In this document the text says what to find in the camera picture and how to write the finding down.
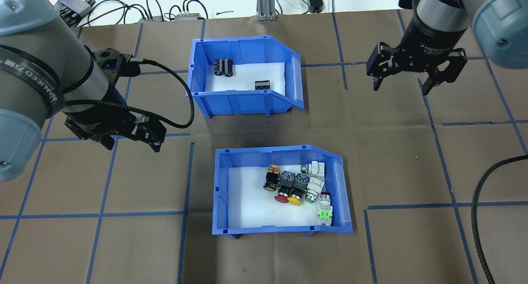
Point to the black power adapter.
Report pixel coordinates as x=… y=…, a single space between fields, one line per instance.
x=316 y=3

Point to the yellow push button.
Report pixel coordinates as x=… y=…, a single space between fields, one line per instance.
x=295 y=199

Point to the black ribbed box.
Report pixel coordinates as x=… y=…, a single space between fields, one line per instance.
x=76 y=8

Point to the small black component block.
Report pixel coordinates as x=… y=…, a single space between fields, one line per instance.
x=262 y=85

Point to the green push button white body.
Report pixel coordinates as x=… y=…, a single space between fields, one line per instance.
x=315 y=187
x=315 y=167

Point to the grey usb hub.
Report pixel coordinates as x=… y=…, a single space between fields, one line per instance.
x=150 y=18
x=187 y=17

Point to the pile of small items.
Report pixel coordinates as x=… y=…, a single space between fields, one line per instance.
x=247 y=201

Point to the red button green contact block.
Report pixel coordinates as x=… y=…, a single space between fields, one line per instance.
x=325 y=214

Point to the aluminium profile post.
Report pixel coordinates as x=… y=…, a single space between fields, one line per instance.
x=266 y=3

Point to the red mushroom push button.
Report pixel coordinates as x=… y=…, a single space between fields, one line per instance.
x=282 y=198

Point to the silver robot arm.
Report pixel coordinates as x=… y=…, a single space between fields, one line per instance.
x=41 y=69
x=443 y=3

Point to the black push button amber cap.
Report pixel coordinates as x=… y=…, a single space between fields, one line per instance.
x=271 y=180

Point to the black cylindrical capacitor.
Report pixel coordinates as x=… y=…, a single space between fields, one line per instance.
x=228 y=68
x=218 y=67

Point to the blue storage bin with buttons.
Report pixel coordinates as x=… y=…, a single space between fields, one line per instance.
x=264 y=230

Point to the blue storage bin with capacitors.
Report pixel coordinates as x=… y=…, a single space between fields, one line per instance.
x=243 y=102

